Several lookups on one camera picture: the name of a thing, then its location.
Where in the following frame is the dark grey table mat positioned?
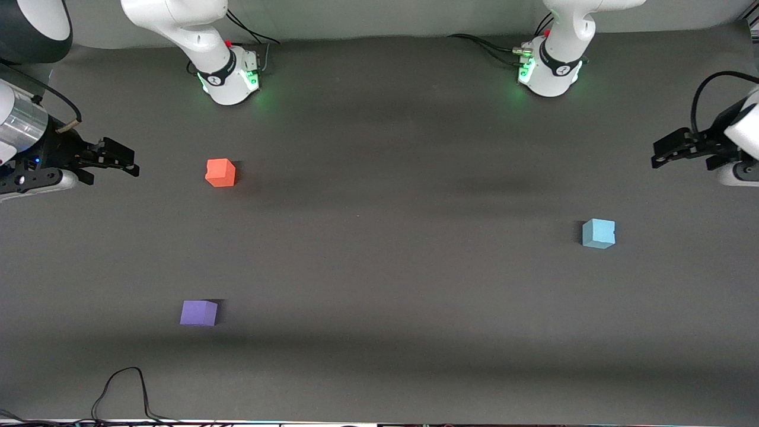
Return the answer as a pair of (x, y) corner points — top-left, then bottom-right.
(0, 21), (759, 425)

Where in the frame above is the thin black looped cable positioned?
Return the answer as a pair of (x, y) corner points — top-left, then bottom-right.
(0, 367), (279, 427)

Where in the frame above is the black arm base cable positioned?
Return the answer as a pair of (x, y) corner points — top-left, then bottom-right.
(224, 8), (281, 73)
(447, 33), (527, 67)

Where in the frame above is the light blue foam block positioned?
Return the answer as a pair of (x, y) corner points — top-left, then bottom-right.
(581, 218), (616, 250)

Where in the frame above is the orange foam block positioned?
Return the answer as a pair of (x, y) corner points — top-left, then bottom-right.
(205, 158), (237, 188)

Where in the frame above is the purple foam block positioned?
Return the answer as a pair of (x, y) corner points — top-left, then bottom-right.
(180, 300), (219, 327)

